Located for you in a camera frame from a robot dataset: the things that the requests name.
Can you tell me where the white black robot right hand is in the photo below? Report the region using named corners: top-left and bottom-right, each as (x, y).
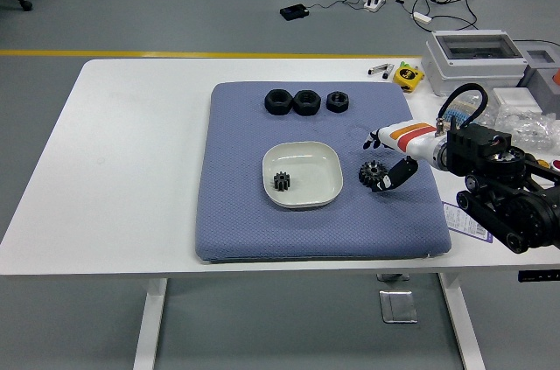
top-left (361, 121), bottom-right (441, 194)

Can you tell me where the large black gear silver hub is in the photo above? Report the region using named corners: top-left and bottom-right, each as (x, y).
top-left (358, 159), bottom-right (392, 191)

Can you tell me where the small black gear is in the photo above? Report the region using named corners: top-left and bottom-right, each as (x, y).
top-left (273, 171), bottom-right (294, 192)

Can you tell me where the small black hex nut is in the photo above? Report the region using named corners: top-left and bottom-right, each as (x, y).
top-left (326, 90), bottom-right (350, 114)

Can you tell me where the large black hex nut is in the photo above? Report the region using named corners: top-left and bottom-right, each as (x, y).
top-left (292, 88), bottom-right (323, 116)
top-left (264, 88), bottom-right (293, 116)

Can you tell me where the small white box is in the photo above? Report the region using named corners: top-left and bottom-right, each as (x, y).
top-left (492, 87), bottom-right (538, 115)

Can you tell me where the grey box with orange button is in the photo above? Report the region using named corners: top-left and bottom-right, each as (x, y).
top-left (522, 48), bottom-right (560, 113)

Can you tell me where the blue resistor strip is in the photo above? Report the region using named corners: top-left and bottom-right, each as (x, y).
top-left (441, 107), bottom-right (476, 126)

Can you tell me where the yellow tape measure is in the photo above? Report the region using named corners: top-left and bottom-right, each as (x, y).
top-left (392, 61), bottom-right (426, 94)

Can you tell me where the beige resistor strip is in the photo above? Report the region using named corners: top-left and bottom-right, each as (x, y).
top-left (445, 96), bottom-right (482, 113)

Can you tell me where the clear flat plastic bag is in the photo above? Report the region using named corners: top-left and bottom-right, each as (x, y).
top-left (450, 86), bottom-right (482, 102)

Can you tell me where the purple white label card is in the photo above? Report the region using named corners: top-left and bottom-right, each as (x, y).
top-left (440, 201), bottom-right (494, 242)

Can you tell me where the white square dish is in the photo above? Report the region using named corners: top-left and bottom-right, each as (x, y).
top-left (261, 141), bottom-right (344, 211)

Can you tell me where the clear crumpled plastic bag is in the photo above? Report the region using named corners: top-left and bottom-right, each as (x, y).
top-left (487, 107), bottom-right (560, 152)

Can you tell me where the silver floor plate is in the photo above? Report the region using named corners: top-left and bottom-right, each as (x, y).
top-left (378, 290), bottom-right (418, 325)

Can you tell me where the flat black floor device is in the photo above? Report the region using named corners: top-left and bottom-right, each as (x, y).
top-left (279, 3), bottom-right (311, 21)

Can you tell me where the black table control panel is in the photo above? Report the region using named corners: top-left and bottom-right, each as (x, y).
top-left (518, 270), bottom-right (560, 283)

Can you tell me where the blue-grey padded mat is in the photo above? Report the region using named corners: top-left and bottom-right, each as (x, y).
top-left (194, 80), bottom-right (453, 262)

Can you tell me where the white table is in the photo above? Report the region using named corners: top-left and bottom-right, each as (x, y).
top-left (0, 57), bottom-right (560, 370)

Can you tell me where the grey electrical enclosure box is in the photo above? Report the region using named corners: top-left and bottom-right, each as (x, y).
top-left (424, 29), bottom-right (529, 97)

